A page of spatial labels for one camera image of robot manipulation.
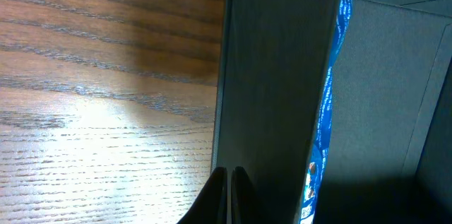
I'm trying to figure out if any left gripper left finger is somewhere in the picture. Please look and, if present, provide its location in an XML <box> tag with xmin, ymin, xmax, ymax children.
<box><xmin>178</xmin><ymin>167</ymin><xmax>227</xmax><ymax>224</ymax></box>

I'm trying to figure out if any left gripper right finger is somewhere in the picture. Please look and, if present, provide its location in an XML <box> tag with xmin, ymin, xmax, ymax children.
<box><xmin>231</xmin><ymin>166</ymin><xmax>268</xmax><ymax>224</ymax></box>

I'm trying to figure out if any blue Oreo cookie pack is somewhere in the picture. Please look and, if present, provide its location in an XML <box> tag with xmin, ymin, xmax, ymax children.
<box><xmin>299</xmin><ymin>0</ymin><xmax>352</xmax><ymax>224</ymax></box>

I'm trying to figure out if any black gift box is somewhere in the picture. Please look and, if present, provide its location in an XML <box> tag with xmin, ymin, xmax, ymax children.
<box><xmin>212</xmin><ymin>0</ymin><xmax>451</xmax><ymax>223</ymax></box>

